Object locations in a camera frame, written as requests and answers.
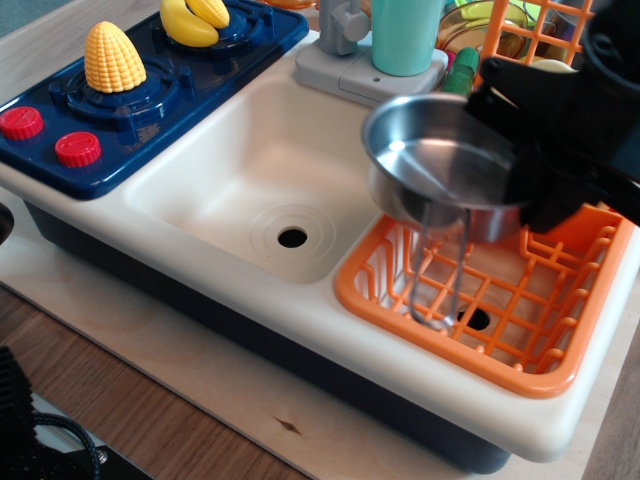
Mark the teal plastic cup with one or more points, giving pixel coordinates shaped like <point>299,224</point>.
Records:
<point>404,34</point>

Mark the cream scalloped plastic plate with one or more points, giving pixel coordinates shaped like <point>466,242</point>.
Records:
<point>552,66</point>

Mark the stainless steel pot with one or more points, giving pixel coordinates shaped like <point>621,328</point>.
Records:
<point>558,28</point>

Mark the amber transparent bowl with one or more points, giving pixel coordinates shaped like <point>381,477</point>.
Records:
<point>468,26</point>

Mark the yellow toy banana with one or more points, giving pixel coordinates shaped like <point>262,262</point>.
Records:
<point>185,28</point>

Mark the red stove knob right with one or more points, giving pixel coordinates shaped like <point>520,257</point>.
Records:
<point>78,149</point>

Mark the yellow toy corn cob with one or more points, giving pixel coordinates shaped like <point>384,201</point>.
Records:
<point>112,63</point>

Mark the cream toy kitchen sink unit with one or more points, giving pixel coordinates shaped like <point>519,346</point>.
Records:
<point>245,222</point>

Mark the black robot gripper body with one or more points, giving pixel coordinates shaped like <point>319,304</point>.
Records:
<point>585,123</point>

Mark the red stove knob left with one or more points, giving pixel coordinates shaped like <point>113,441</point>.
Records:
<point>21,123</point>

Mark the orange plastic lattice basket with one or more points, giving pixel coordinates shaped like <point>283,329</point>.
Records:
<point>510,16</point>

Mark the red stove knob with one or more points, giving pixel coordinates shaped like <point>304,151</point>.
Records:
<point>21,123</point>
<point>78,149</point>

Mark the navy blue toy stove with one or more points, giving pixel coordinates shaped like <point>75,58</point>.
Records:
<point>183,86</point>

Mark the black bracket with screw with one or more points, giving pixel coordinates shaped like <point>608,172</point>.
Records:
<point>113,466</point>

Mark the grey toy faucet base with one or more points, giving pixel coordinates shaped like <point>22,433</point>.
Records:
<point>340,60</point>

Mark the green toy vegetable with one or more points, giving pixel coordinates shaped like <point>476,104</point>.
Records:
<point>460,77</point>

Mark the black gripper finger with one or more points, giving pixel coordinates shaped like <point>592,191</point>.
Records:
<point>546,198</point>

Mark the orange plastic drying rack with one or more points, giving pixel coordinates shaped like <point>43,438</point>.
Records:
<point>519,313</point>

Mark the small stainless steel pan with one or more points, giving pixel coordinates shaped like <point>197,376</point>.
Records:
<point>440,171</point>

